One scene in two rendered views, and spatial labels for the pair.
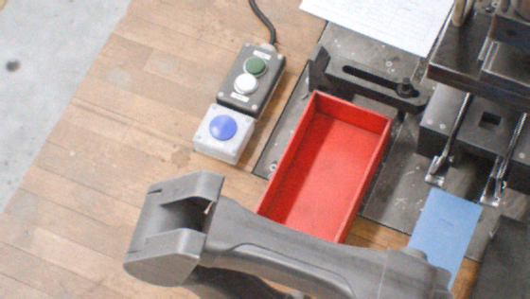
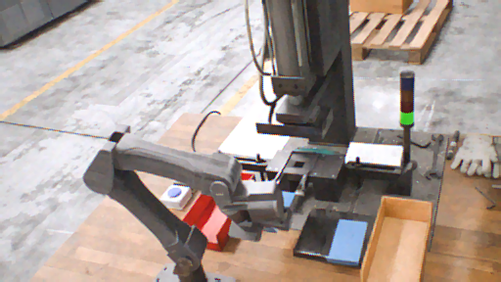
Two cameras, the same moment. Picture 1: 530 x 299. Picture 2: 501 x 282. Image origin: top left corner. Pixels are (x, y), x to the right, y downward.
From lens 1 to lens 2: 66 cm
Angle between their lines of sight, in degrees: 29
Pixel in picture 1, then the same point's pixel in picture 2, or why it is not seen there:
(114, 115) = not seen: hidden behind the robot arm
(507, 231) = (315, 212)
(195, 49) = not seen: hidden behind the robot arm
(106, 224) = (113, 241)
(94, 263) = (105, 258)
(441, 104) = (275, 162)
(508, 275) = (316, 230)
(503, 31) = (277, 86)
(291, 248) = (160, 150)
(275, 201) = (200, 219)
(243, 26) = not seen: hidden behind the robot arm
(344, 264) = (188, 156)
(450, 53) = (264, 117)
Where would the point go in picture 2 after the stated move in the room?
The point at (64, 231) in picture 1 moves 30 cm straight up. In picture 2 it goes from (92, 246) to (51, 158)
